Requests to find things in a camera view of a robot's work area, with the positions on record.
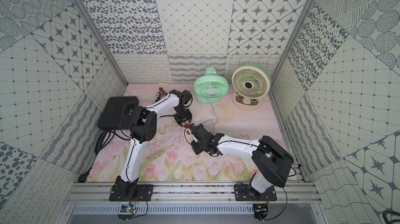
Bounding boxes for black power strip cable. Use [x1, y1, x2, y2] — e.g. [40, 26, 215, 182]
[77, 114, 176, 183]

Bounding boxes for mint green desk fan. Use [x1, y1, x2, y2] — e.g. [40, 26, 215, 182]
[193, 67, 229, 104]

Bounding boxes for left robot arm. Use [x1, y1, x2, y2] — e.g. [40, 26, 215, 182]
[113, 90, 193, 198]

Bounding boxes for aluminium rail frame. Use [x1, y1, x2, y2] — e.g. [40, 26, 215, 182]
[66, 182, 322, 204]

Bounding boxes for cream power strip red sockets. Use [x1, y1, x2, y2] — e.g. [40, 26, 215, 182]
[184, 123, 194, 144]

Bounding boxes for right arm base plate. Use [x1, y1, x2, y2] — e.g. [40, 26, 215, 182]
[233, 183, 277, 202]

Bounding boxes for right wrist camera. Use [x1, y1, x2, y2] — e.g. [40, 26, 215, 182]
[187, 124, 196, 132]

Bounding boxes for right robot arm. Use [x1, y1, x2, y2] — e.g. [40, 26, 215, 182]
[188, 124, 294, 194]

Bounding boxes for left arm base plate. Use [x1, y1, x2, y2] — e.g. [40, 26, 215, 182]
[109, 184, 154, 202]

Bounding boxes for cream round desk fan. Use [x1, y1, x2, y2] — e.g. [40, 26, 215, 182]
[231, 63, 271, 111]

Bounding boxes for white fan cable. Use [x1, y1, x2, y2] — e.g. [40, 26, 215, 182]
[196, 98, 219, 131]

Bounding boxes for black plastic tool case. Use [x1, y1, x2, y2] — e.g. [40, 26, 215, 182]
[97, 96, 139, 131]

